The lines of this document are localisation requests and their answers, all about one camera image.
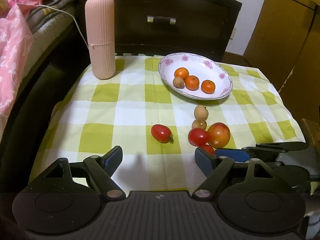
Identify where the red cherry tomato with stem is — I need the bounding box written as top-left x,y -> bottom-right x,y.
201,144 -> 215,155

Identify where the large red orange tomato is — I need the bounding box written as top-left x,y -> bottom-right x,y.
207,122 -> 231,148

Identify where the round red cherry tomato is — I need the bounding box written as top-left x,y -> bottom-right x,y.
188,128 -> 209,146

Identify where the oblong red cherry tomato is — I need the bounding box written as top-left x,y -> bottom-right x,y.
151,124 -> 173,144

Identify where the small orange mandarin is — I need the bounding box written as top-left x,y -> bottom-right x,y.
184,75 -> 200,91

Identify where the green white checkered tablecloth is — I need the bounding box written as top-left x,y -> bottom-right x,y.
30,56 -> 304,192

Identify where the orange mandarin right in plate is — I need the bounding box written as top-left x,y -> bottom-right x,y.
201,80 -> 216,94

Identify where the orange mandarin in plate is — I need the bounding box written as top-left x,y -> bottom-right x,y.
174,67 -> 189,80
201,80 -> 216,94

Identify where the white floral plate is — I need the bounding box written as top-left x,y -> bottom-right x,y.
158,53 -> 233,101

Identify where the orange mandarin far in plate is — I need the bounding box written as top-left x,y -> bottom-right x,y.
174,67 -> 189,80

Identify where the brown wooden wardrobe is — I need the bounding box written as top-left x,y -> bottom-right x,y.
244,0 -> 319,122

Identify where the pink floral blanket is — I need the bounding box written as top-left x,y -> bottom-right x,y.
1,0 -> 46,133

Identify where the grey striped mattress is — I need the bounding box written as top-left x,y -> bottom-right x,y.
22,0 -> 77,78

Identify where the pink ribbed cylinder container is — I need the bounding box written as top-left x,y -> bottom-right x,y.
85,0 -> 116,80

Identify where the dark wooden nightstand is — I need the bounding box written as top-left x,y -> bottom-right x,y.
80,0 -> 242,61

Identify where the wall power socket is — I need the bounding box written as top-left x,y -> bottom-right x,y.
229,28 -> 236,40

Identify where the silver drawer handle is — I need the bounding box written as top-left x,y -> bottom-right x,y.
147,16 -> 176,25

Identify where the white charging cable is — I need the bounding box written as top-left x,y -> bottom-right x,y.
31,4 -> 90,49

